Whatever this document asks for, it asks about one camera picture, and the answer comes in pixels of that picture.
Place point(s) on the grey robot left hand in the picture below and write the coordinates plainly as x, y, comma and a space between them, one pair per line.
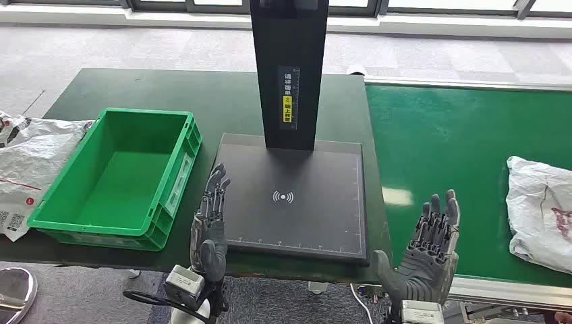
210, 232

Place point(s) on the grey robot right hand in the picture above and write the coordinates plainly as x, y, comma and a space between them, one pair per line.
424, 268

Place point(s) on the grey parcel with red line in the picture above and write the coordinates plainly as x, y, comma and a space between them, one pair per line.
536, 210

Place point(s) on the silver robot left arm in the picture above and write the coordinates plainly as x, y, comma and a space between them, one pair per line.
196, 315

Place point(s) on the black inbound scanner machine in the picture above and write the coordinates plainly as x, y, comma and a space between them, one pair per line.
295, 210

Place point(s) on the green conveyor belt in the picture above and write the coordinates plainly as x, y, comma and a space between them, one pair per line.
447, 156

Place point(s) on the white parcel with QR label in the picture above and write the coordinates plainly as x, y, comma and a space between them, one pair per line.
31, 156

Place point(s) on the green plastic crate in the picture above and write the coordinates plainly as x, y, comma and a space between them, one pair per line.
120, 183

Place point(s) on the white table foot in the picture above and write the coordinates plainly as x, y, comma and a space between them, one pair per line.
317, 287

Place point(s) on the dark green table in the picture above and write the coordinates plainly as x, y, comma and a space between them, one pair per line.
214, 98

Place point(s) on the yellow black scanner label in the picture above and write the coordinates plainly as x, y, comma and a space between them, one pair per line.
288, 98

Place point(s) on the white round object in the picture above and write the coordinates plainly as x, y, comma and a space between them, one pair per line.
356, 70

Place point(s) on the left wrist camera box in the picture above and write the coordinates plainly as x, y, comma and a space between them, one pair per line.
184, 284

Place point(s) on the aluminium conveyor frame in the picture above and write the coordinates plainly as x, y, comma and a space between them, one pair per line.
514, 295

